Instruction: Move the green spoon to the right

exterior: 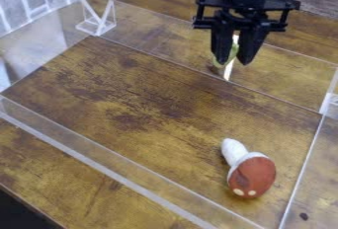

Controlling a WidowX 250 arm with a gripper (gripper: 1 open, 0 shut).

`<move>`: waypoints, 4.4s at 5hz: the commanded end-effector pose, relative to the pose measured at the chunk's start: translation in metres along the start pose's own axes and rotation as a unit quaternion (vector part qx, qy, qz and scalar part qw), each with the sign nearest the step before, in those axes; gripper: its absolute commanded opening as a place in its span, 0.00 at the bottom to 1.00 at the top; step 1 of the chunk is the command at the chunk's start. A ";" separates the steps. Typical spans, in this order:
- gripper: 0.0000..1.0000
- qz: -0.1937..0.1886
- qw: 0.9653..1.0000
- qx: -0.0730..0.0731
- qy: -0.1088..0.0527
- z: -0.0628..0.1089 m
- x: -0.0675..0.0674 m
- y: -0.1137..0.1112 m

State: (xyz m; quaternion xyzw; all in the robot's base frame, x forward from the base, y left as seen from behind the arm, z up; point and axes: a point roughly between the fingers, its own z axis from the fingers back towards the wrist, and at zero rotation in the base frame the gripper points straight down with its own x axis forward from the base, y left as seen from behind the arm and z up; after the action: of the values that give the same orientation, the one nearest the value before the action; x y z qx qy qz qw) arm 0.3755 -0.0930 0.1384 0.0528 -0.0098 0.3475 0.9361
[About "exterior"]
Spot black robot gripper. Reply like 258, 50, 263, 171
192, 0, 301, 65

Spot green plastic spoon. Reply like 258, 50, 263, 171
211, 43, 239, 68

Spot toy mushroom brown cap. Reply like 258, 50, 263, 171
220, 138, 277, 198

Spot clear acrylic triangular bracket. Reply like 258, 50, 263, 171
75, 0, 116, 37

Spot clear acrylic enclosure walls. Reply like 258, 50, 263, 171
0, 0, 338, 229

